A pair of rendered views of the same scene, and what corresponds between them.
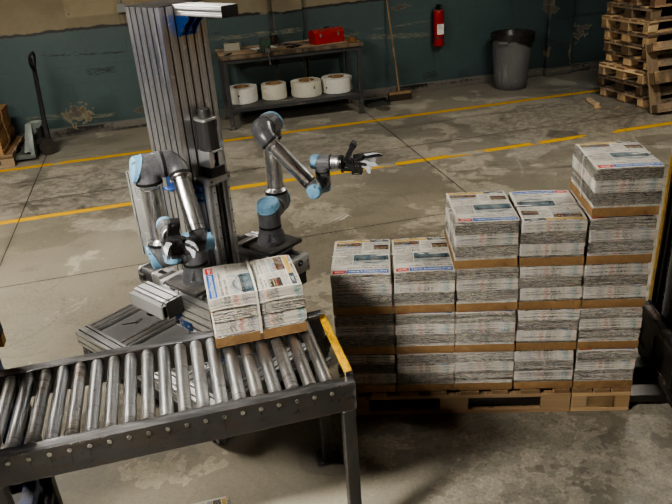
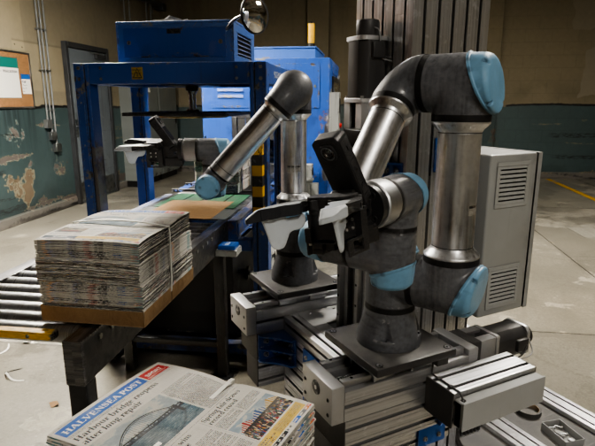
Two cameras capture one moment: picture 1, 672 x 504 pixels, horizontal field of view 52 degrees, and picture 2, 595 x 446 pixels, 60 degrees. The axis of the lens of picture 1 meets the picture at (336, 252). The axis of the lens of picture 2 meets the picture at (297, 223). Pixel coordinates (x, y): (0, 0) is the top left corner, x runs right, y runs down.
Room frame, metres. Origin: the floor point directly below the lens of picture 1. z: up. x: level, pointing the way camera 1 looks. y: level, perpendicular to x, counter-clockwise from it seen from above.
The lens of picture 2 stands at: (3.46, -0.80, 1.37)
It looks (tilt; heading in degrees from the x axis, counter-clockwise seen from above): 13 degrees down; 111
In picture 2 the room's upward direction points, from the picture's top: straight up
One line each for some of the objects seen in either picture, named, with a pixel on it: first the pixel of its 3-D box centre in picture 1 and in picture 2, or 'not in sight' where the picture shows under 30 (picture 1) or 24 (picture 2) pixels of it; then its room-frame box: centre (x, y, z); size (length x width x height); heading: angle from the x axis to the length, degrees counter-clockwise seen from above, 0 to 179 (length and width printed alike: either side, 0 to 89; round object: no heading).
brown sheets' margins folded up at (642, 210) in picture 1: (601, 283); not in sight; (2.90, -1.28, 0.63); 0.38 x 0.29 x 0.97; 175
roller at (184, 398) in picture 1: (182, 379); not in sight; (2.16, 0.62, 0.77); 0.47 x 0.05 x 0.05; 13
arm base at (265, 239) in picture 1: (271, 232); (389, 319); (3.26, 0.33, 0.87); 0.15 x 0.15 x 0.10
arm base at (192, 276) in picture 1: (196, 269); (294, 262); (2.90, 0.66, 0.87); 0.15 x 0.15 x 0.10
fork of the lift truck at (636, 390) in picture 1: (560, 394); not in sight; (2.80, -1.09, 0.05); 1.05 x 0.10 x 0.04; 85
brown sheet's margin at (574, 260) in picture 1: (543, 243); not in sight; (2.92, -0.99, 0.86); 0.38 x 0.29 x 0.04; 174
